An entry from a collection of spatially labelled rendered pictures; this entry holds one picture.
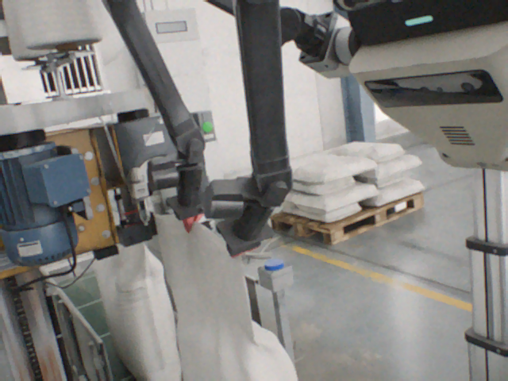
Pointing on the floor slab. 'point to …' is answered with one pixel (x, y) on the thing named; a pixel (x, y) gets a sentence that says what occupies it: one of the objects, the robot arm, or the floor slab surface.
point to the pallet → (330, 231)
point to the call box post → (282, 322)
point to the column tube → (17, 361)
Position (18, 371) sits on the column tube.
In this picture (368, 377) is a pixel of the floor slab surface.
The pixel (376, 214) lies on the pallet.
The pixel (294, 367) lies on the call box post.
